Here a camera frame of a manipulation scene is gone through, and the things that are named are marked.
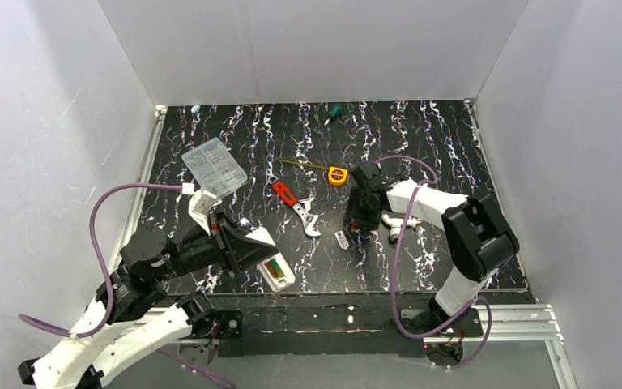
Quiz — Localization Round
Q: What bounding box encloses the white battery cover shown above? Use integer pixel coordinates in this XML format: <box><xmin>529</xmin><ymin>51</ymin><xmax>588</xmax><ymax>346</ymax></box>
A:
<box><xmin>334</xmin><ymin>231</ymin><xmax>350</xmax><ymax>250</ymax></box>

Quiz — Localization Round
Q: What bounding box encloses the white remote control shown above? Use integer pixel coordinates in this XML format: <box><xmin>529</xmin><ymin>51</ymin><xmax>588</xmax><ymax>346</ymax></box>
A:
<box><xmin>247</xmin><ymin>227</ymin><xmax>296</xmax><ymax>293</ymax></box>

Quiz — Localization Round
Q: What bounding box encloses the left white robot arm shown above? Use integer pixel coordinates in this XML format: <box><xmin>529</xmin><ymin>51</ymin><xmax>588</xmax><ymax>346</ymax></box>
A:
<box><xmin>18</xmin><ymin>211</ymin><xmax>279</xmax><ymax>388</ymax></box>

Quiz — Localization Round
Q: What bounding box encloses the yellow tape measure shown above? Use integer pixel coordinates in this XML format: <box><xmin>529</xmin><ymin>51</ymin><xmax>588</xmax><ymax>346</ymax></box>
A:
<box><xmin>327</xmin><ymin>166</ymin><xmax>349</xmax><ymax>186</ymax></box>

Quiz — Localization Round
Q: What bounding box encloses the clear plastic screw box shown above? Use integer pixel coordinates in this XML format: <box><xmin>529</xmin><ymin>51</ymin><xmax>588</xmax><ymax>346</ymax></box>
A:
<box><xmin>181</xmin><ymin>138</ymin><xmax>248</xmax><ymax>199</ymax></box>

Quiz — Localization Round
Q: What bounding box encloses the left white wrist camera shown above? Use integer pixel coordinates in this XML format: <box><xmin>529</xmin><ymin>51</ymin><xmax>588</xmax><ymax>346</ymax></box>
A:
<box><xmin>181</xmin><ymin>182</ymin><xmax>222</xmax><ymax>236</ymax></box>

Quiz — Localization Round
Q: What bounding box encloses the red handled adjustable wrench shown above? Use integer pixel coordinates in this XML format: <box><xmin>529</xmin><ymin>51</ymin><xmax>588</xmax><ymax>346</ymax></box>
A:
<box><xmin>268</xmin><ymin>175</ymin><xmax>321</xmax><ymax>238</ymax></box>

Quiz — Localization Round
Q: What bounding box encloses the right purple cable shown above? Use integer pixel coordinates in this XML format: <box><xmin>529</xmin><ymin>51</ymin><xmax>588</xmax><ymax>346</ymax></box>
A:
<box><xmin>375</xmin><ymin>156</ymin><xmax>493</xmax><ymax>371</ymax></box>

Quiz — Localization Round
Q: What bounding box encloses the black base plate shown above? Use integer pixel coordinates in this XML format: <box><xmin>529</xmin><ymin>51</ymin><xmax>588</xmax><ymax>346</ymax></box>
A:
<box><xmin>160</xmin><ymin>292</ymin><xmax>538</xmax><ymax>360</ymax></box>

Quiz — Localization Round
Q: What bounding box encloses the green handled screwdriver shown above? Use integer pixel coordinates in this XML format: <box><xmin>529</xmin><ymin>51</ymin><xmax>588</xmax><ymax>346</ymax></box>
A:
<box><xmin>323</xmin><ymin>103</ymin><xmax>343</xmax><ymax>126</ymax></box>

